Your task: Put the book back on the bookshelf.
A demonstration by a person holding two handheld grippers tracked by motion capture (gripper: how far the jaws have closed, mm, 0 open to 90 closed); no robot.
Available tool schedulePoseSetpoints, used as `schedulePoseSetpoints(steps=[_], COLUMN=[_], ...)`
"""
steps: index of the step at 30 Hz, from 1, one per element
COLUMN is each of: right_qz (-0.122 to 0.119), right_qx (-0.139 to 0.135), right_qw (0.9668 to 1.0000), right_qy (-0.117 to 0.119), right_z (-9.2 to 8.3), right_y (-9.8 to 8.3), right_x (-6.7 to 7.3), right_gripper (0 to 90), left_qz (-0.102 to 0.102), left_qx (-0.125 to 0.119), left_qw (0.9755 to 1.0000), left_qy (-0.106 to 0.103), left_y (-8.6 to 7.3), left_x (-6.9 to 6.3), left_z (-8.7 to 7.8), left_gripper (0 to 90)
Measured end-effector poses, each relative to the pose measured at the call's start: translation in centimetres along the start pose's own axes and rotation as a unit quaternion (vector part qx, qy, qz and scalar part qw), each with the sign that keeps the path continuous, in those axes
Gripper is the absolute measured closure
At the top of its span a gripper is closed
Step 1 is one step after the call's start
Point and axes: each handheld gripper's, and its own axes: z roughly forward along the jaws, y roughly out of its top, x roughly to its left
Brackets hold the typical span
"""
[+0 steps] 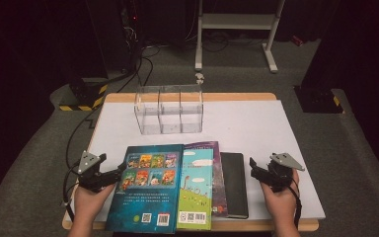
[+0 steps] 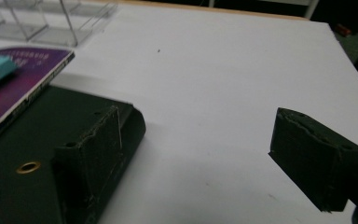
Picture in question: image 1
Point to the person's right hand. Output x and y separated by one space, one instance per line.
281 207

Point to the small red object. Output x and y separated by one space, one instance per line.
297 40

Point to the thick black book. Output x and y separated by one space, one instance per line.
235 184

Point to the small white floor object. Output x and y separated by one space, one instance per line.
199 78

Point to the black yellow striped stand base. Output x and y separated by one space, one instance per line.
84 94
317 98

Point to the white metal stand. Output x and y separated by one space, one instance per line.
237 21

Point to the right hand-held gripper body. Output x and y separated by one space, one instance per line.
278 179

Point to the clear acrylic book rack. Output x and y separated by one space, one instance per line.
159 108

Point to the white table board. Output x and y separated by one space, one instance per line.
260 131

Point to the dark equipment rack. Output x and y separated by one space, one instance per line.
131 33

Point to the purple paperback book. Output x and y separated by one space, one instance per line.
219 184

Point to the dark blue picture book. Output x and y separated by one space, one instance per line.
144 197

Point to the green and blue picture book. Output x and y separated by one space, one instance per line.
195 184

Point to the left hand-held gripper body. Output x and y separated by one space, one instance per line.
90 179

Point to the person's left hand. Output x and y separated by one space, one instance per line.
89 204

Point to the dark curtain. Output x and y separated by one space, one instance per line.
29 65
358 49

